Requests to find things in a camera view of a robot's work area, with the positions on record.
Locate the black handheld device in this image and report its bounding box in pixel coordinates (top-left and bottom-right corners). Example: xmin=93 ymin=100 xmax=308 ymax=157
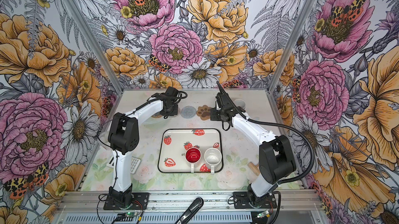
xmin=175 ymin=197 xmax=204 ymax=224

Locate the wooden stick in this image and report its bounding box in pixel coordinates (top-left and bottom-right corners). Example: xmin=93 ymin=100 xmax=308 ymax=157
xmin=247 ymin=162 xmax=260 ymax=176

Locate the aluminium front rail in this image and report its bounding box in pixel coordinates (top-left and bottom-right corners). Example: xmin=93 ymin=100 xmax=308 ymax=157
xmin=57 ymin=189 xmax=322 ymax=214

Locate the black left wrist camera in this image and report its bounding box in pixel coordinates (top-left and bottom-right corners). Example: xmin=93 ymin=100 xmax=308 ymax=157
xmin=165 ymin=87 xmax=179 ymax=98

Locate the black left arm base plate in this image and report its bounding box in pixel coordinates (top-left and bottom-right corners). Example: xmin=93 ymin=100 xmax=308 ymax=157
xmin=103 ymin=192 xmax=150 ymax=210

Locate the white scientific calculator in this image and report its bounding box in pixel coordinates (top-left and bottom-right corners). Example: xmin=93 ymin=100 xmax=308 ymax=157
xmin=106 ymin=156 xmax=141 ymax=174

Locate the light blue mug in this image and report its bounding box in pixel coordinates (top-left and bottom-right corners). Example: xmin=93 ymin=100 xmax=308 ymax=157
xmin=233 ymin=99 xmax=246 ymax=109

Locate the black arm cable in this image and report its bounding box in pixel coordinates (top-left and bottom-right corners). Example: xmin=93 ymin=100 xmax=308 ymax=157
xmin=216 ymin=82 xmax=316 ymax=224
xmin=96 ymin=90 xmax=188 ymax=224

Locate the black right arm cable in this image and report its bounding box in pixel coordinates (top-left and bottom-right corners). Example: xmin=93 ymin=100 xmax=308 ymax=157
xmin=216 ymin=82 xmax=316 ymax=224

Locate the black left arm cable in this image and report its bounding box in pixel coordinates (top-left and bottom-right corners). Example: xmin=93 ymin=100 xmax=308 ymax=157
xmin=96 ymin=90 xmax=188 ymax=224

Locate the cork paw print coaster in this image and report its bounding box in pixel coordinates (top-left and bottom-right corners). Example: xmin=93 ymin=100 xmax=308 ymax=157
xmin=196 ymin=105 xmax=211 ymax=121

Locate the grey woven round coaster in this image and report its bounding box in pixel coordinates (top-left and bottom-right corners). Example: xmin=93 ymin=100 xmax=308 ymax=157
xmin=180 ymin=106 xmax=197 ymax=119

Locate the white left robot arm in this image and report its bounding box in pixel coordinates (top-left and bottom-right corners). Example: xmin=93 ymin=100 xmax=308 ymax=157
xmin=108 ymin=94 xmax=180 ymax=209

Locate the white strawberry print tray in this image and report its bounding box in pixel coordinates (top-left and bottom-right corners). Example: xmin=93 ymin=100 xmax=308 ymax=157
xmin=158 ymin=128 xmax=223 ymax=173

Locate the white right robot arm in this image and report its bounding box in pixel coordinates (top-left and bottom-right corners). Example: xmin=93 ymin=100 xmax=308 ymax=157
xmin=211 ymin=91 xmax=296 ymax=206

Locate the tan rattan round coaster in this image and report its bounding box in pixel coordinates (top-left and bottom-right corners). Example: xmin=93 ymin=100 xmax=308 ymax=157
xmin=151 ymin=112 xmax=163 ymax=119

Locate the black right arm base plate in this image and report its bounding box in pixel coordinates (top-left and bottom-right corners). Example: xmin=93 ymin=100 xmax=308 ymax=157
xmin=233 ymin=191 xmax=277 ymax=209

